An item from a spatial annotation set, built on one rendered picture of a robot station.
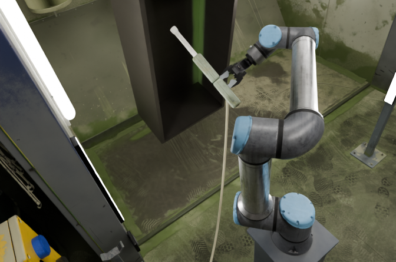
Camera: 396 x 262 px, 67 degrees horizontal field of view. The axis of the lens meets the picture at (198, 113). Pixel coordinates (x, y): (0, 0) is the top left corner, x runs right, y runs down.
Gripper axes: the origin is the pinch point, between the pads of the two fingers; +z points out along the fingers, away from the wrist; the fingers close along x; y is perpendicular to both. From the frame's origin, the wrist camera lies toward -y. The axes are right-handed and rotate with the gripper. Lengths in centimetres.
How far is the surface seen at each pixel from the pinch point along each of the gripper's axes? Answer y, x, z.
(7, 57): -71, 42, 31
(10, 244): -98, -2, 39
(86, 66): 104, 102, 93
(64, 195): -40, 7, 74
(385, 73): 177, -84, -105
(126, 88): 124, 67, 85
